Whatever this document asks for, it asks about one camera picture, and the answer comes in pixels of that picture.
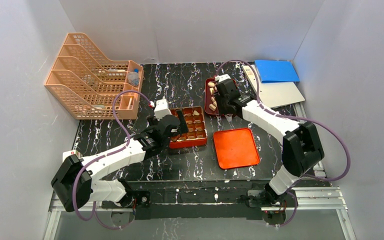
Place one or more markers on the white board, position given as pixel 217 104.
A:
pixel 273 95

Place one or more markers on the blue folder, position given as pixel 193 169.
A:
pixel 276 71

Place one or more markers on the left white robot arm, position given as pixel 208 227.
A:
pixel 79 179

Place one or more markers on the peach plastic file rack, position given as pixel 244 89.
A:
pixel 90 85

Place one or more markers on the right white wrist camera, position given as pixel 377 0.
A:
pixel 221 78

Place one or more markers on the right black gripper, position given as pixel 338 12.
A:
pixel 225 100

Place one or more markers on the orange chocolate box with tray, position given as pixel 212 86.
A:
pixel 197 133

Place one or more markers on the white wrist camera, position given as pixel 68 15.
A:
pixel 221 78
pixel 161 109

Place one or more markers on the oval white chocolate piece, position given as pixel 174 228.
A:
pixel 196 113

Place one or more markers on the orange box lid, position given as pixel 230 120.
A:
pixel 235 148

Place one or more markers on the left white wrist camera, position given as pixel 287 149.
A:
pixel 161 109

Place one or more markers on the square white chocolate piece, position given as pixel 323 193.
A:
pixel 212 107

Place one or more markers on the aluminium base frame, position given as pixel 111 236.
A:
pixel 220 198

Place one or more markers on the small bottle with blue cap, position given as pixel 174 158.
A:
pixel 133 77

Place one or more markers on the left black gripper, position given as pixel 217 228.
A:
pixel 175 125

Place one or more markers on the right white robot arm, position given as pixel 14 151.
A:
pixel 301 145

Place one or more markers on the small white red box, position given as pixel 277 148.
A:
pixel 69 153

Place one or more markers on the dark red chocolate tray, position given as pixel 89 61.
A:
pixel 209 98

